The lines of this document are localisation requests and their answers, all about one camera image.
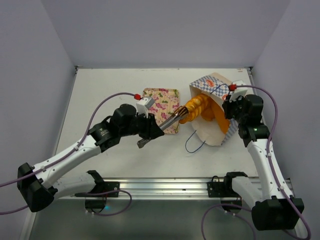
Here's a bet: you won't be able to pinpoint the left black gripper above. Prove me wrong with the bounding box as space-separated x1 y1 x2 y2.
119 110 164 140

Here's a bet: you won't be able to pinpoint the metal serving tongs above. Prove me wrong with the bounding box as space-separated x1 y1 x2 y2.
136 105 189 150

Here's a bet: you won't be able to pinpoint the blue checkered paper bag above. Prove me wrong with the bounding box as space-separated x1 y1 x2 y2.
179 72 238 147

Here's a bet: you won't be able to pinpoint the twisted fake bread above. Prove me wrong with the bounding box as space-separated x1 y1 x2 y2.
179 93 214 124

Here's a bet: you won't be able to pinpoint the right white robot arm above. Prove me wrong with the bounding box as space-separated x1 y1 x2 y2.
222 94 305 231

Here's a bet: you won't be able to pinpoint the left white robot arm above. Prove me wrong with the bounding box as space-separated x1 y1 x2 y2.
17 104 164 213

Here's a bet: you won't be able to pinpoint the long fake baguette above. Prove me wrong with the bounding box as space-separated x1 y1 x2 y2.
211 101 230 135

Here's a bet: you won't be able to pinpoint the floral rectangular tray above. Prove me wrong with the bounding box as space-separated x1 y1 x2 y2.
142 88 180 126

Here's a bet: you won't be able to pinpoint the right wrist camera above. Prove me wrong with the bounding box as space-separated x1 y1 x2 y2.
228 80 248 102

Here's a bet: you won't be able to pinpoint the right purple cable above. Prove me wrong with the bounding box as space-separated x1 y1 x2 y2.
201 83 312 240

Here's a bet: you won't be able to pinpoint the aluminium mounting rail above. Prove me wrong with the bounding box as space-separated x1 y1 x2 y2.
54 176 236 200

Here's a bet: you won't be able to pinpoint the left black base bracket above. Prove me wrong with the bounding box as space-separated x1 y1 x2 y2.
89 181 120 198

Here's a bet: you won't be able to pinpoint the black base bracket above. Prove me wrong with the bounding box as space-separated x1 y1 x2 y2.
89 181 120 198
206 175 240 198

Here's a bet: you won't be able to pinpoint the right black base bracket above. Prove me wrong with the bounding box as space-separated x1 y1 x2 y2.
206 175 240 198

